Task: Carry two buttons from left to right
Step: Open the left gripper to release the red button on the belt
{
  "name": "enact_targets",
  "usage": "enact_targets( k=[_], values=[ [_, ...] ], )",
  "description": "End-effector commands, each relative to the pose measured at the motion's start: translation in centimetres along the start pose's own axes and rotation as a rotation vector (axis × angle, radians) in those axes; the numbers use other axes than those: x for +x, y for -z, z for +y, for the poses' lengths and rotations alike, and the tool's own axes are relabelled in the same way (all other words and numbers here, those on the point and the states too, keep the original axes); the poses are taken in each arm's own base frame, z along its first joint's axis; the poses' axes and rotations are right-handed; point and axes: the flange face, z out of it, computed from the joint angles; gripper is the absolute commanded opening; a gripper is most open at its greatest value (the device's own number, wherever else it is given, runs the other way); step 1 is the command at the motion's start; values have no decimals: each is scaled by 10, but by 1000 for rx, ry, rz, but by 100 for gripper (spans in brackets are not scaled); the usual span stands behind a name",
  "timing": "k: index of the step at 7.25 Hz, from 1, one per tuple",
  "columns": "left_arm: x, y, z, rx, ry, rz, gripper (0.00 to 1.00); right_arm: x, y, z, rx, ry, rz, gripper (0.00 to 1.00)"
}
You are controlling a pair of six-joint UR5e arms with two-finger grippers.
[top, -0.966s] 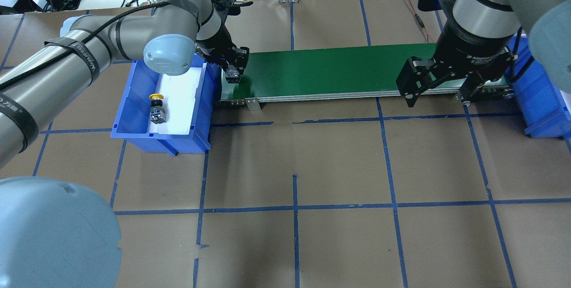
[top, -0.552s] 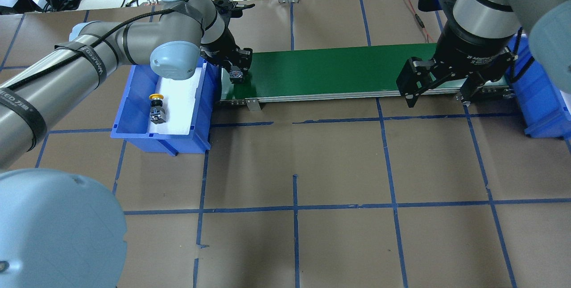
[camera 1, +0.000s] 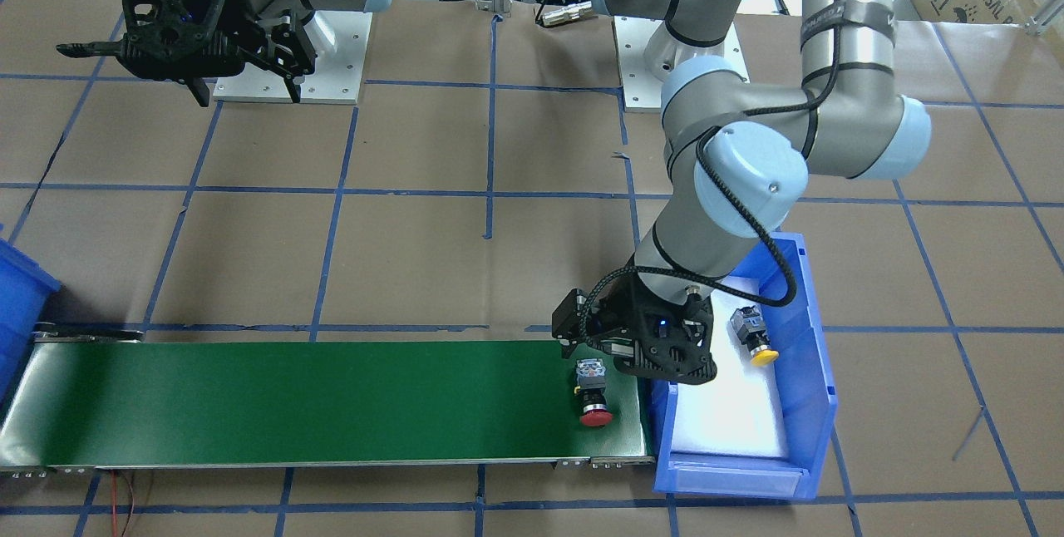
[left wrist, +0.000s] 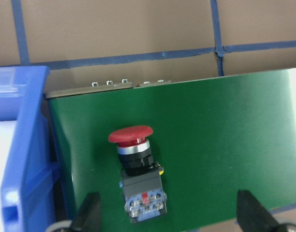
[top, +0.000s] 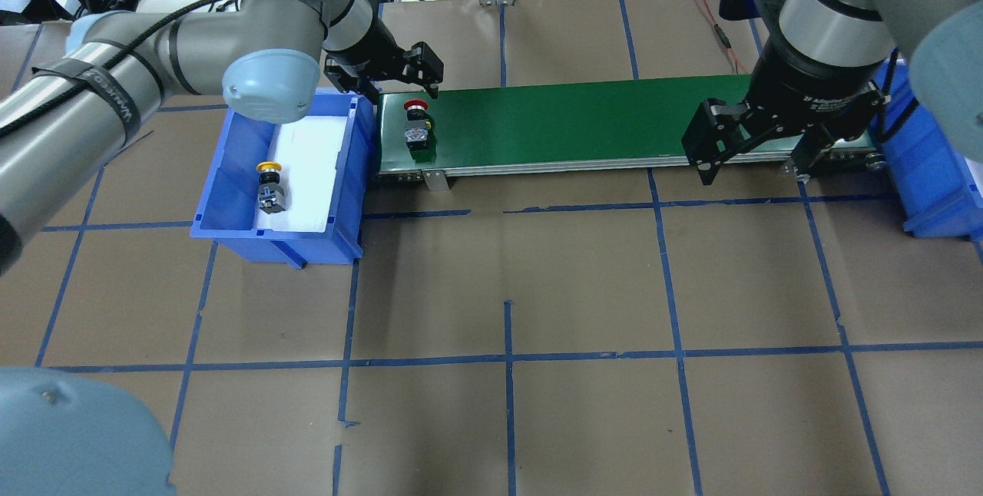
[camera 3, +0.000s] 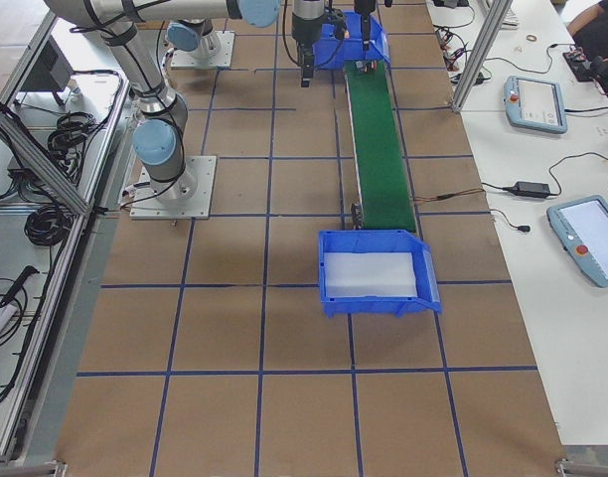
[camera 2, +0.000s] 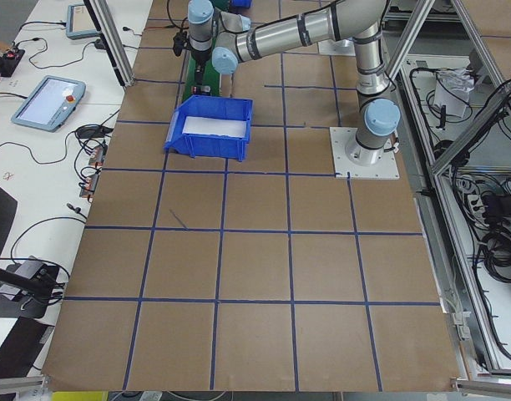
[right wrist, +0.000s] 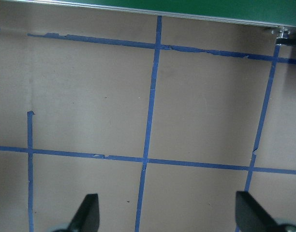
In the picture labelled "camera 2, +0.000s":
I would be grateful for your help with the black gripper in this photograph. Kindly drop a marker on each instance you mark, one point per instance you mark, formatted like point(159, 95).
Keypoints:
point(199, 61)

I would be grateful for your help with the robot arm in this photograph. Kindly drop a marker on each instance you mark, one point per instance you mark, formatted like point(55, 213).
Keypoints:
point(227, 39)

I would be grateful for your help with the green conveyor belt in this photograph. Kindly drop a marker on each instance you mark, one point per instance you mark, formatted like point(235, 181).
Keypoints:
point(198, 39)

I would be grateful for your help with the blue destination bin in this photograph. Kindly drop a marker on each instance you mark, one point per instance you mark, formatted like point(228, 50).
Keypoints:
point(240, 3)

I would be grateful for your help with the blue source bin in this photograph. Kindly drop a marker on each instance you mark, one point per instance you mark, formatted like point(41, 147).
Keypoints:
point(210, 145)

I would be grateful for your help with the white foam pad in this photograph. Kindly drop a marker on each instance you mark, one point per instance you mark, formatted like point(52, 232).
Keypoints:
point(219, 127)

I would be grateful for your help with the far teach pendant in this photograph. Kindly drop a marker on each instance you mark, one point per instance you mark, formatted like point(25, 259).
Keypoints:
point(79, 24)

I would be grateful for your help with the teach pendant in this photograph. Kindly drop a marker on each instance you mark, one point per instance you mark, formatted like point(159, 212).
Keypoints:
point(50, 104)
point(79, 24)

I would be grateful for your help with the near teach pendant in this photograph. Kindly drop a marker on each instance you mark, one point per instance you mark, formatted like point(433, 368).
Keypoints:
point(50, 104)

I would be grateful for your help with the aluminium frame post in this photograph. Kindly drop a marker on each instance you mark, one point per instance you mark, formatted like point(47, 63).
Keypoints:
point(105, 26)

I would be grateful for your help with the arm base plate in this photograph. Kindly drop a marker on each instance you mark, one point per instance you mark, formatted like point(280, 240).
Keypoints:
point(351, 161)

